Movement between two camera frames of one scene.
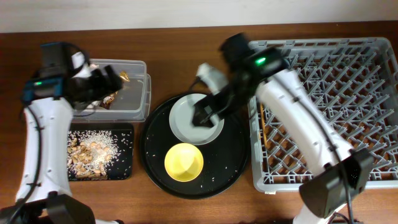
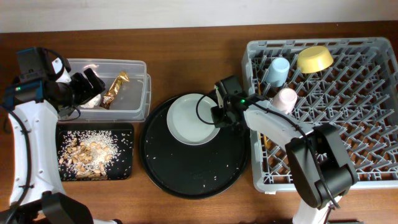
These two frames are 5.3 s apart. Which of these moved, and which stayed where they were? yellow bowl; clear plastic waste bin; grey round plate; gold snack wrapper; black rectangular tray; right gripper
Moved: right gripper; yellow bowl
Stayed: clear plastic waste bin; gold snack wrapper; grey round plate; black rectangular tray
